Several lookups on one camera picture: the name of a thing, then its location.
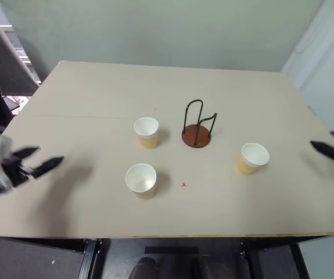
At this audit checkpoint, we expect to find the black table frame leg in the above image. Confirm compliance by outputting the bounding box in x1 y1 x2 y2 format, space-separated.
240 240 261 279
78 238 102 279

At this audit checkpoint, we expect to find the wire cup holder brown base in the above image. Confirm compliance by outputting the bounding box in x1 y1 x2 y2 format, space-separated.
181 99 218 149

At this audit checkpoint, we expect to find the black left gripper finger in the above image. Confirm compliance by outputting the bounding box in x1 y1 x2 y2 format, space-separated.
30 156 65 179
12 146 41 160

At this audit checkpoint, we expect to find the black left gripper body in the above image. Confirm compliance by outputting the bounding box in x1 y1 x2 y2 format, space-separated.
1 155 36 188

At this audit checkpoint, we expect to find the dark rounded shape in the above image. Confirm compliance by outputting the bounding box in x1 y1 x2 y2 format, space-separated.
128 256 160 279

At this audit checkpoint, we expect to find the yellow white paper cup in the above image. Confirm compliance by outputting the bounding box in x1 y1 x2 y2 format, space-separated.
235 142 270 176
134 117 159 149
125 163 157 200

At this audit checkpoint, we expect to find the white board panel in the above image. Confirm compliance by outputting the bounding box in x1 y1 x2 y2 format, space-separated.
281 0 334 133

